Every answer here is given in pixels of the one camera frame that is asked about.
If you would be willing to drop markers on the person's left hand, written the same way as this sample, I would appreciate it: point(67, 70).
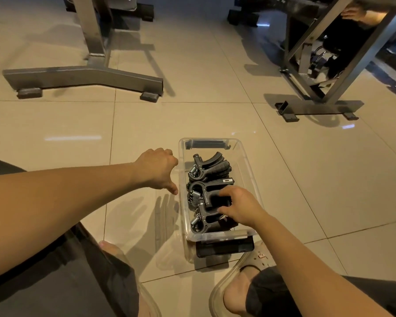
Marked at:
point(155, 168)

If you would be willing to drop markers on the person's right hand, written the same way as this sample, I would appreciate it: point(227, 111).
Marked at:
point(247, 207)

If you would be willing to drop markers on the clear plastic storage box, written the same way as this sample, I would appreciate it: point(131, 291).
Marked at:
point(247, 168)

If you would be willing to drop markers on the black spring grip strengthener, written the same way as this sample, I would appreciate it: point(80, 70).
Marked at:
point(208, 186)
point(206, 221)
point(211, 169)

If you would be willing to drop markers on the person's right forearm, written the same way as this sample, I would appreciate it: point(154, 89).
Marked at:
point(310, 277)

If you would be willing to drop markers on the person's left forearm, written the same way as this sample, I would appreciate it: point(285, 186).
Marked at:
point(52, 211)

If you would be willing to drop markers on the beige right slipper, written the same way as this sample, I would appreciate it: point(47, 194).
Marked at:
point(250, 257)

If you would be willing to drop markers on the beige slipper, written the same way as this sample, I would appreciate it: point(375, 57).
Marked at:
point(148, 300)
point(250, 257)

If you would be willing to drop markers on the grey metal rack stand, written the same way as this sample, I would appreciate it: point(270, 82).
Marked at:
point(85, 74)

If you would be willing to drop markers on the beige left slipper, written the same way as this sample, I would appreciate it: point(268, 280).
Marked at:
point(148, 300)

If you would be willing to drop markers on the black weight bench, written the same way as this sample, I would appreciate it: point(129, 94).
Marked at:
point(244, 18)

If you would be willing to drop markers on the grey metal machine frame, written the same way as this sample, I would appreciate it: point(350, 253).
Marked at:
point(323, 107)

